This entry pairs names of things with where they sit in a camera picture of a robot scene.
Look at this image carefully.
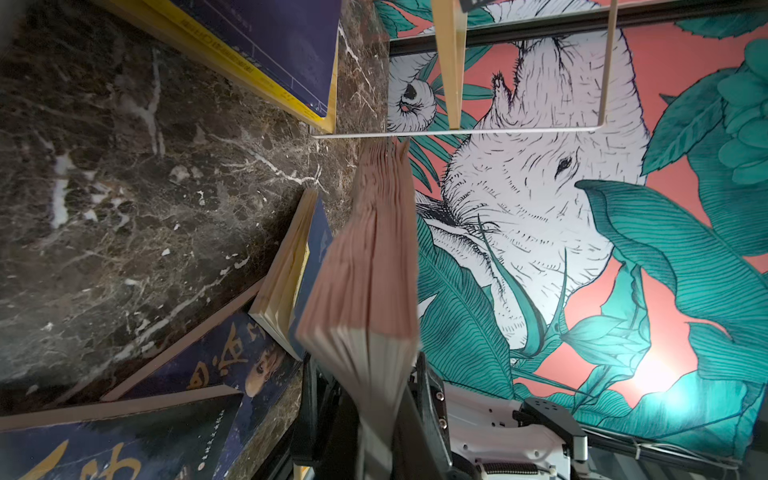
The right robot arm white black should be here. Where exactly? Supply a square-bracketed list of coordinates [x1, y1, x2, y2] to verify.
[432, 385, 767, 479]

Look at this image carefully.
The navy book yellow label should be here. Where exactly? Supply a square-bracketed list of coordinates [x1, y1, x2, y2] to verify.
[174, 0, 341, 118]
[297, 138, 419, 479]

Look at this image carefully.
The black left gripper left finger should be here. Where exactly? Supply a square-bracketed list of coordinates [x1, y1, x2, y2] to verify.
[290, 355, 359, 480]

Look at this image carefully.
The wooden white-framed book shelf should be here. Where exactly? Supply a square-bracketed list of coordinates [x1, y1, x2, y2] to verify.
[89, 0, 619, 140]

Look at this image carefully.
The right black frame post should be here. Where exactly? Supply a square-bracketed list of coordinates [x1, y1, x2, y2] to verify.
[389, 1, 767, 57]

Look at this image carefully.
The illustrated magazine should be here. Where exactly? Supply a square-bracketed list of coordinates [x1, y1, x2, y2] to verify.
[102, 281, 298, 479]
[1, 386, 243, 479]

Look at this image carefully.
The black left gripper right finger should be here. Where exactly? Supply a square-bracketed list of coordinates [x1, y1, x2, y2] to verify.
[392, 352, 452, 479]

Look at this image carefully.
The yellow book on shelf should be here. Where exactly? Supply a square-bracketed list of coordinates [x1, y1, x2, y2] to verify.
[140, 0, 338, 134]

